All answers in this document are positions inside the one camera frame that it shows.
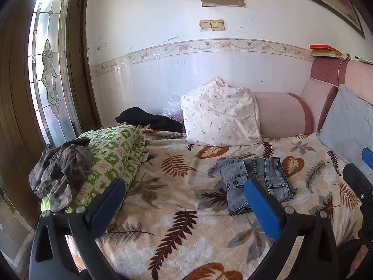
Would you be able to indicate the grey washed denim pants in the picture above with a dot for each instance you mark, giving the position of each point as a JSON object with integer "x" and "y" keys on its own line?
{"x": 268, "y": 172}

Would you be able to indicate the beige wall light switch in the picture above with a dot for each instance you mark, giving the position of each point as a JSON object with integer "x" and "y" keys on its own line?
{"x": 211, "y": 25}

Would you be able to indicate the pink maroon sofa backrest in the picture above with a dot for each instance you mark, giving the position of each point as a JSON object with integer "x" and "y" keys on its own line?
{"x": 327, "y": 74}

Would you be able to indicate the grey crumpled clothes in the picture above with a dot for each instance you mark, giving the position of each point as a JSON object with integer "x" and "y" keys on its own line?
{"x": 60, "y": 173}

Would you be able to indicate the black garment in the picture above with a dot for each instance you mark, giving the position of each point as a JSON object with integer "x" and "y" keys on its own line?
{"x": 136, "y": 116}

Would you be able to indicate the cream leaf pattern blanket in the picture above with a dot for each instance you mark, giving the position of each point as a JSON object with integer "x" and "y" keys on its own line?
{"x": 185, "y": 215}

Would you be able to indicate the green white patterned quilt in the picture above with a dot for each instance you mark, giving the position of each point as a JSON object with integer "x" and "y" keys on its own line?
{"x": 116, "y": 153}

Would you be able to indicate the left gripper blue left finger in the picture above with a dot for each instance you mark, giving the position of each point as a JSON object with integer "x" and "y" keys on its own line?
{"x": 104, "y": 206}

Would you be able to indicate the white patterned pillow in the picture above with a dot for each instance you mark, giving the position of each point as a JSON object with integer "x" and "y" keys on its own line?
{"x": 219, "y": 115}

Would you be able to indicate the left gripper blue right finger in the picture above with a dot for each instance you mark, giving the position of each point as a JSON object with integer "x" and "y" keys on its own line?
{"x": 268, "y": 210}

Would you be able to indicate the red book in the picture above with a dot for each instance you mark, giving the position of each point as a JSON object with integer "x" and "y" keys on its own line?
{"x": 322, "y": 47}

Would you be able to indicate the light blue quilted cushion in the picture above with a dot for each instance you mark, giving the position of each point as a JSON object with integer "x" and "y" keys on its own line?
{"x": 347, "y": 129}

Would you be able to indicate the clear purple plastic bag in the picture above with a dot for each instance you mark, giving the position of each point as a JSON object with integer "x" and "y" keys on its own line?
{"x": 173, "y": 109}

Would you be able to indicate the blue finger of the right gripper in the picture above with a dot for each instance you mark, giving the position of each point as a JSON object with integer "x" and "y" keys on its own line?
{"x": 367, "y": 157}

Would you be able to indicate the dark red sleeve forearm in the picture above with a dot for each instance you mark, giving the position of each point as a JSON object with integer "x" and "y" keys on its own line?
{"x": 355, "y": 260}

